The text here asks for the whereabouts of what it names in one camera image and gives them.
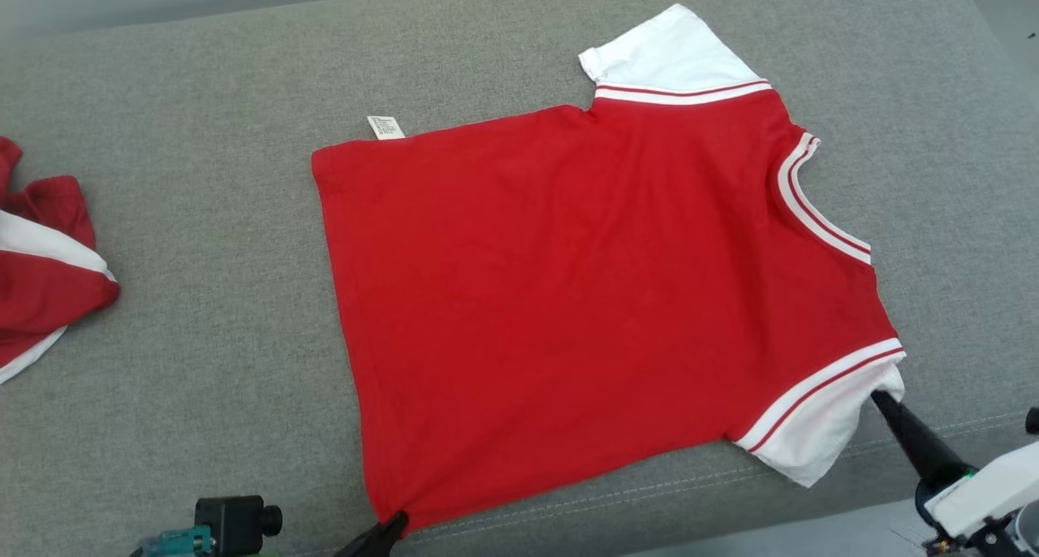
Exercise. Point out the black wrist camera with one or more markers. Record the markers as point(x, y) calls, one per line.
point(1033, 420)
point(231, 524)

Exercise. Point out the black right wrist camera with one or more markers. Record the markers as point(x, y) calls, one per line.
point(1033, 420)

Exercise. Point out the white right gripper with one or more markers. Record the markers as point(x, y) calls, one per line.
point(990, 488)

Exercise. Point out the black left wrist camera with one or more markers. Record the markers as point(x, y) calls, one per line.
point(231, 524)

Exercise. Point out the red white-sleeved t-shirt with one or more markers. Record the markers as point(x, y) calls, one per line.
point(568, 297)

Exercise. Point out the grey fabric sofa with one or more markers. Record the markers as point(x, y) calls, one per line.
point(203, 216)

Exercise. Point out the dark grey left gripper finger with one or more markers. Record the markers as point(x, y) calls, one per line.
point(377, 539)

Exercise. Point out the red shorts white side stripe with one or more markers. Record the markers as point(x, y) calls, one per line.
point(40, 297)

